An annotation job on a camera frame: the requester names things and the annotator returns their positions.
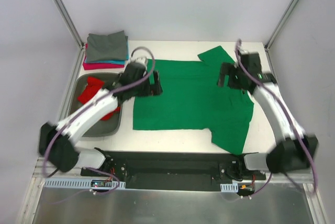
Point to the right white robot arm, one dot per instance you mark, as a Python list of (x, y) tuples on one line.
[(294, 149)]

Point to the folded magenta t-shirt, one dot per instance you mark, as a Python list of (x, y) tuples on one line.
[(103, 65)]

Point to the folded teal t-shirt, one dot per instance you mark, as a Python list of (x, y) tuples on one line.
[(118, 54)]

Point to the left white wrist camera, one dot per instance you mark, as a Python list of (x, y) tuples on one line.
[(141, 60)]

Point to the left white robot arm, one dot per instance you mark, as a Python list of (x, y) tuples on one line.
[(57, 142)]

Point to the aluminium front rail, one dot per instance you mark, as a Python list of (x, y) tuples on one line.
[(298, 176)]

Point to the left white cable duct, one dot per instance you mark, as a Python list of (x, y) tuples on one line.
[(83, 184)]

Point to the white cable duct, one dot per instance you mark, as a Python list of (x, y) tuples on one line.
[(229, 188), (83, 184)]

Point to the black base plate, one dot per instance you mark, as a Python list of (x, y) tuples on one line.
[(203, 172)]

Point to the left aluminium frame post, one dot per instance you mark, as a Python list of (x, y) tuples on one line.
[(69, 22)]

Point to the red t-shirt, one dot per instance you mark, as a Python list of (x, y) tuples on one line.
[(92, 87)]

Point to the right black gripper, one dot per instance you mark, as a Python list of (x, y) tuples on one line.
[(231, 78)]

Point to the folded grey t-shirt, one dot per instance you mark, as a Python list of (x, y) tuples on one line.
[(98, 46)]

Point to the right white cable duct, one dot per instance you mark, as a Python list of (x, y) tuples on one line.
[(229, 188)]

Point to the green t-shirt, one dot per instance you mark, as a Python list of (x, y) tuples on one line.
[(192, 100)]

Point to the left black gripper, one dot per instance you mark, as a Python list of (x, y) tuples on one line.
[(151, 85)]

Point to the right aluminium frame post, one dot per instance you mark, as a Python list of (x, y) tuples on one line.
[(280, 25)]

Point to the aluminium frame post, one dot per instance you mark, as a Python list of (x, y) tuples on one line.
[(280, 25), (69, 22)]

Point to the grey plastic tray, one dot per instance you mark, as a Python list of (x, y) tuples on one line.
[(101, 128)]

